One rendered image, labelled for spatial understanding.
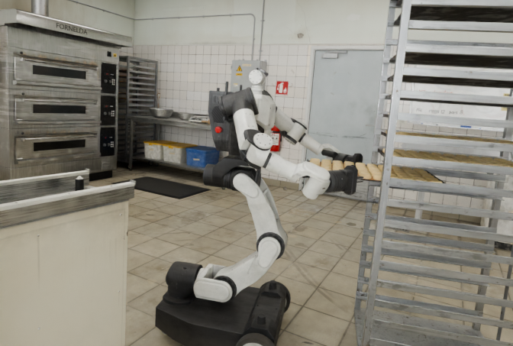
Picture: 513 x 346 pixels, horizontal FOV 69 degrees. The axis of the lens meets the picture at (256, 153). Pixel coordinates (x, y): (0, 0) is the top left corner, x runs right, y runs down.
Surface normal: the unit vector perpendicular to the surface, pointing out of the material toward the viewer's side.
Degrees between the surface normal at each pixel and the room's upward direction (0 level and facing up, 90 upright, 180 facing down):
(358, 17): 90
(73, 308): 90
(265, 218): 90
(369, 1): 90
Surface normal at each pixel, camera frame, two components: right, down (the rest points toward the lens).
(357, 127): -0.47, 0.09
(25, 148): 0.88, 0.14
